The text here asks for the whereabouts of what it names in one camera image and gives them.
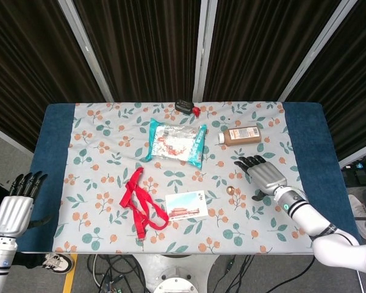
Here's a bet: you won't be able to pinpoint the postcard with red palace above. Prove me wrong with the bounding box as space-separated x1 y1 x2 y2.
165 190 209 221

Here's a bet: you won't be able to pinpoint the red lanyard strap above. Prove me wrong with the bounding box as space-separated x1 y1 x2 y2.
119 167 170 241

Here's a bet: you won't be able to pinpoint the blue table mat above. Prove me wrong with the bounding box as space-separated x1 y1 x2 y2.
16 101 361 255

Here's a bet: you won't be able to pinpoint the grey white sneaker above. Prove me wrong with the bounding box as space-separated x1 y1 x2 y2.
348 194 366 242

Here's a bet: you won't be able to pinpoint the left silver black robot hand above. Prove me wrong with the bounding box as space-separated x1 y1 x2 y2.
0 171 49 237

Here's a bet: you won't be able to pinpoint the white black sneaker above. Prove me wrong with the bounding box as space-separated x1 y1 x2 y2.
42 252 75 275

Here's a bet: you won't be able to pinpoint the brown drink bottle white cap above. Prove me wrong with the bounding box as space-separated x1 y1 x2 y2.
218 126 262 147

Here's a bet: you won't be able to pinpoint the black floor cables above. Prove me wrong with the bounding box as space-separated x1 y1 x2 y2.
87 253 317 293

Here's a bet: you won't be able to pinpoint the small black device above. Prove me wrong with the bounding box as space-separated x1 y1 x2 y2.
174 98 193 114

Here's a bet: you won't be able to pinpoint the teal clear snack bag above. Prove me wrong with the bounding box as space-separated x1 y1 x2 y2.
145 118 208 170

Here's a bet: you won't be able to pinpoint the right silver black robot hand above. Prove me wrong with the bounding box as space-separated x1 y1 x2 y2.
234 154 288 201

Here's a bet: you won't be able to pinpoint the floral patterned tablecloth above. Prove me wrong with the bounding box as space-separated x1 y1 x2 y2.
52 101 314 255

